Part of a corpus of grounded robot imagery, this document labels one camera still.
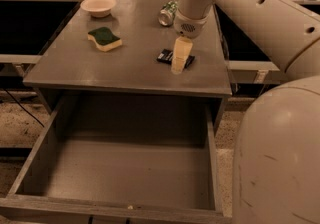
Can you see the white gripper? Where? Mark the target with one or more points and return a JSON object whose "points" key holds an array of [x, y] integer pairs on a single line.
{"points": [[188, 25]]}

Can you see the dark blue rxbar wrapper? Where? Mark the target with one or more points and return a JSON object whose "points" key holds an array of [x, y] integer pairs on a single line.
{"points": [[166, 56]]}

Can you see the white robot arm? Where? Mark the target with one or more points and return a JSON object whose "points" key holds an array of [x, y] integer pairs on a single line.
{"points": [[276, 163]]}

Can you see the grey cabinet with top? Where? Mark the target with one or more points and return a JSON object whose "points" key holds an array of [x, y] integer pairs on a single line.
{"points": [[126, 91]]}

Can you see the open grey top drawer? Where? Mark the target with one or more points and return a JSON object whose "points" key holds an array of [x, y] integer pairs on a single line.
{"points": [[121, 159]]}

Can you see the green soda can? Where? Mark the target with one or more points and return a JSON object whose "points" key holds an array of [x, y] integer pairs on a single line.
{"points": [[166, 15]]}

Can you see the green and yellow sponge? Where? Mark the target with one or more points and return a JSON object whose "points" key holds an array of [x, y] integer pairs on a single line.
{"points": [[104, 39]]}

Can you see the beige ceramic bowl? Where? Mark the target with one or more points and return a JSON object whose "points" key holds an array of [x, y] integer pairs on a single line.
{"points": [[98, 8]]}

